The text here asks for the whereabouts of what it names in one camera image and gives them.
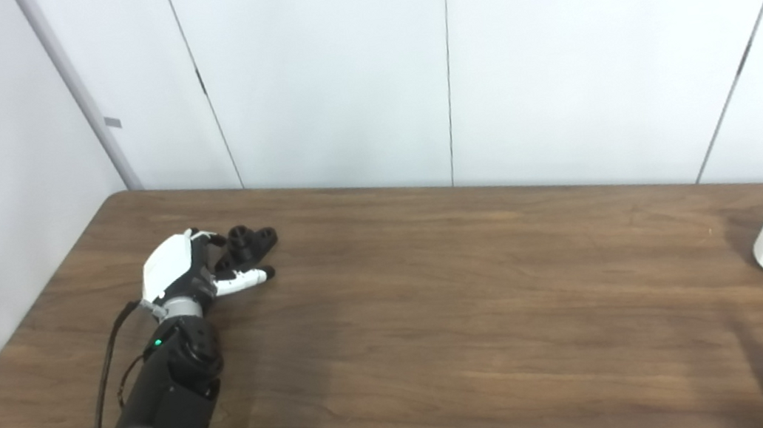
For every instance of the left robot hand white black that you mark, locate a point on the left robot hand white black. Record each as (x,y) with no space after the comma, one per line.
(169,270)

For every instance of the black plastic holder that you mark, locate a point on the black plastic holder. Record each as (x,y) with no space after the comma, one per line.
(247,242)

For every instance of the gray wall corner post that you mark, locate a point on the gray wall corner post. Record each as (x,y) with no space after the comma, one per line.
(82,99)

